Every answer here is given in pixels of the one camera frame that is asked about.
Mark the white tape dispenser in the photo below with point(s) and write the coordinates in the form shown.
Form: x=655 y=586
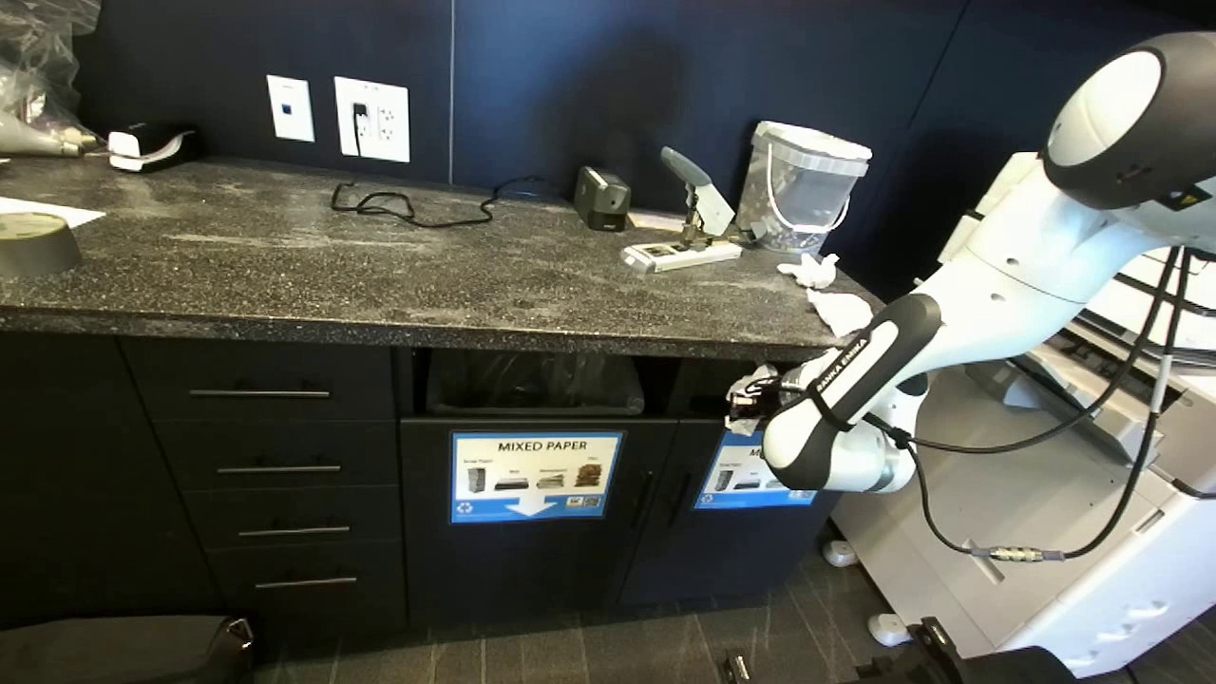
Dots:
x=145 y=147

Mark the black drawer cabinet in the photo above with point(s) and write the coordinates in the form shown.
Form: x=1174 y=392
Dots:
x=285 y=460

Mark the left black bin liner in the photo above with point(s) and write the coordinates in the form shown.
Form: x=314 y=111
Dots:
x=479 y=380

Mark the white blank wall plate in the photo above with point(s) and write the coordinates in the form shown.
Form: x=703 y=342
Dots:
x=289 y=107

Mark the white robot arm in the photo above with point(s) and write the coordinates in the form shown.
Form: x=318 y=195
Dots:
x=1130 y=163

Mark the grey tape roll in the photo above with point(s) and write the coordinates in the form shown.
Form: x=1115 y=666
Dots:
x=37 y=243

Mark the white paper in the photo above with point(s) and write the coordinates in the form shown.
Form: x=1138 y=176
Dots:
x=841 y=311

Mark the crumpled clear plastic bag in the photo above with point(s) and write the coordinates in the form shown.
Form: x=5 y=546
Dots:
x=41 y=104

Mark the left mixed paper sign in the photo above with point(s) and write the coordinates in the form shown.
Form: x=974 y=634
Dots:
x=528 y=477

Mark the clear plastic bucket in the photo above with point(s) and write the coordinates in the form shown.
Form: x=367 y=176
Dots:
x=798 y=183

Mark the right mixed paper sign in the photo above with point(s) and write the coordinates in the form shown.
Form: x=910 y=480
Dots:
x=744 y=480

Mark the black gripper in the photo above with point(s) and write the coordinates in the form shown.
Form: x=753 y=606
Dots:
x=750 y=401

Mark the mixed paper sign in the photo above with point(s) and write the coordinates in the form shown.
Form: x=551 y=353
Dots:
x=528 y=477
x=744 y=480

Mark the white power outlet plate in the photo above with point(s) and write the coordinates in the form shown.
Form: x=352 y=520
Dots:
x=373 y=119

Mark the large white office printer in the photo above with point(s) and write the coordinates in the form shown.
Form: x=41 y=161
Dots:
x=1064 y=534

